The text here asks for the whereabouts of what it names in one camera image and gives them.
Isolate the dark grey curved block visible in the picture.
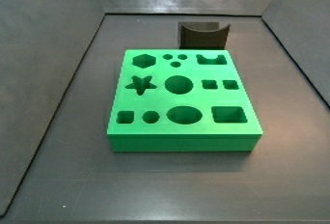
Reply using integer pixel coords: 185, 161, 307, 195
177, 21, 231, 49

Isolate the green shape sorter block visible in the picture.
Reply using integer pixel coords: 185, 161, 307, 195
107, 49, 263, 152

